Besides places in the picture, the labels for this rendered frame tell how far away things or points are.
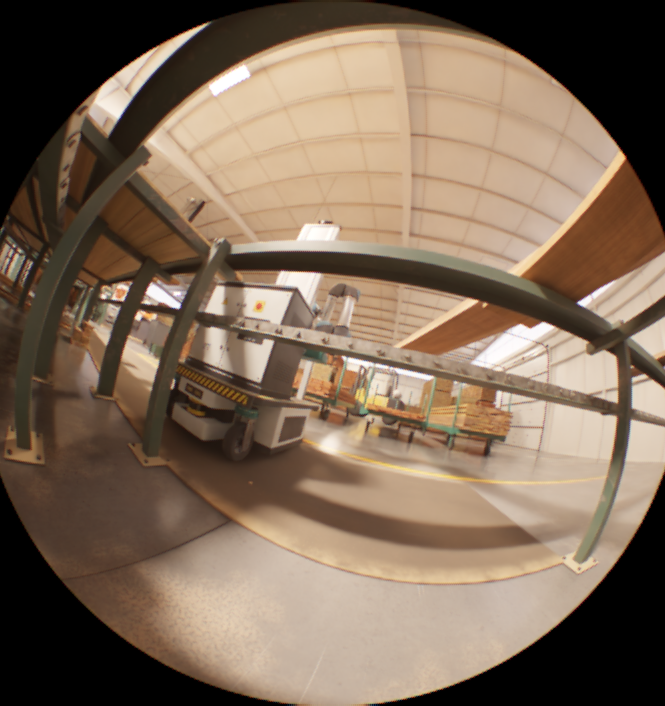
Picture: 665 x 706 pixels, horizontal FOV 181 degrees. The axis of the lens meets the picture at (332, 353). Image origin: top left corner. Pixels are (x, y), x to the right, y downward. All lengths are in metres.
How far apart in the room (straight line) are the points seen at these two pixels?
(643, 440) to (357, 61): 11.11
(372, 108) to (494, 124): 3.08
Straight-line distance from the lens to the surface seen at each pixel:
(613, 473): 0.92
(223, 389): 0.85
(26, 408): 0.69
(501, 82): 6.76
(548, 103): 7.18
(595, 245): 0.70
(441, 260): 0.58
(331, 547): 0.63
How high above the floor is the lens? 0.40
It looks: 12 degrees up
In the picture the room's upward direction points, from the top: 16 degrees clockwise
